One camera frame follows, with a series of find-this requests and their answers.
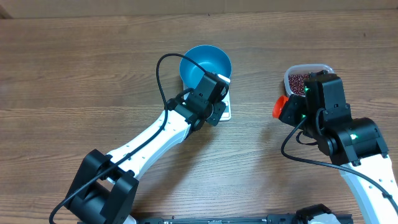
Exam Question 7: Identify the red scoop with blue handle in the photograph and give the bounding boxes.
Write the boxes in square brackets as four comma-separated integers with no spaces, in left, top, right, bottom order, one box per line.
[272,95,289,119]

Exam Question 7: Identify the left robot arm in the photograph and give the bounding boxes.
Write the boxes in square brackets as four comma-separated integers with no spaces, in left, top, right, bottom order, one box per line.
[64,72,230,223]

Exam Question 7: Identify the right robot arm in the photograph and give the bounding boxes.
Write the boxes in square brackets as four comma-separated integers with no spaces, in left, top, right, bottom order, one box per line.
[272,70,397,223]

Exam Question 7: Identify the white digital kitchen scale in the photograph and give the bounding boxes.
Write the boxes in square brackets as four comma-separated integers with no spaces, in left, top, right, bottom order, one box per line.
[183,81,232,121]

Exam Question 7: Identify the blue round bowl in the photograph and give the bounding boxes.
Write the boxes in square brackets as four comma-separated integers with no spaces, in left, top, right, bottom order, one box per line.
[179,45,233,88]

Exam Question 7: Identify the red beans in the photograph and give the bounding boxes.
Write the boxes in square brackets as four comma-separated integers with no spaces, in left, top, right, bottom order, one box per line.
[288,73,309,96]

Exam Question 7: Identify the clear plastic food container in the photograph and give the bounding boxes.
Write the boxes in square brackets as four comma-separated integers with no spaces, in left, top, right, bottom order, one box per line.
[284,63,334,96]

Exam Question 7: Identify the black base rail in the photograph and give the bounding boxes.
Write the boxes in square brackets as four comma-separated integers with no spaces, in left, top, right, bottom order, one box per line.
[133,203,354,224]

